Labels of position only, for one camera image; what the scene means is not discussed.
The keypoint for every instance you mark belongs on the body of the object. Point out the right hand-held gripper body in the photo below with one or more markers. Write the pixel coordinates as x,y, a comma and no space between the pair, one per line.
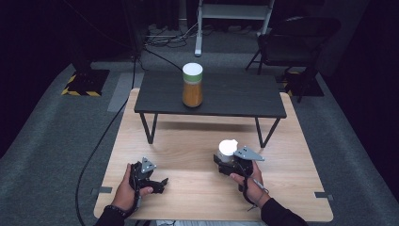
243,158

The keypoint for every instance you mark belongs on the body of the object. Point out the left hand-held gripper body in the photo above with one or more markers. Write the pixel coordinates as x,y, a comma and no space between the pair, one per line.
145,171

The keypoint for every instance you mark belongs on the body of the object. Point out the white lidded jar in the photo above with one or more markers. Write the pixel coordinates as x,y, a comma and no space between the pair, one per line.
228,147

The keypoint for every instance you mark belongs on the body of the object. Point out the person's left hand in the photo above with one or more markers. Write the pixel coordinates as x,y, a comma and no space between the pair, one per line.
125,194

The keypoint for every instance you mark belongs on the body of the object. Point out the person's right hand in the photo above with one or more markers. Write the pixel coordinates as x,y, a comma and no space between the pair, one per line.
255,188

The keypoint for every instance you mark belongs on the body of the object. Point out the black low table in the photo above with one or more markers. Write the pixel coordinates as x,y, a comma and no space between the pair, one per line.
226,97

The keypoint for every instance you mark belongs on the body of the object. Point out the orange jar with green band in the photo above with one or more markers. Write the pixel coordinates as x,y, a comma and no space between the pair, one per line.
192,91

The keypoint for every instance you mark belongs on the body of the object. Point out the yellow black striped stand base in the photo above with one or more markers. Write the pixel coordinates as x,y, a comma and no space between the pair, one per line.
87,83
306,84

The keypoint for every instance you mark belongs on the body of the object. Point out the black folding chair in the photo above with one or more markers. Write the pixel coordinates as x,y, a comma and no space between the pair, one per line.
291,40

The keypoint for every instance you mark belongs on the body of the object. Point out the white metal stand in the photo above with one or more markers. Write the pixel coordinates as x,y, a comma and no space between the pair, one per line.
232,11

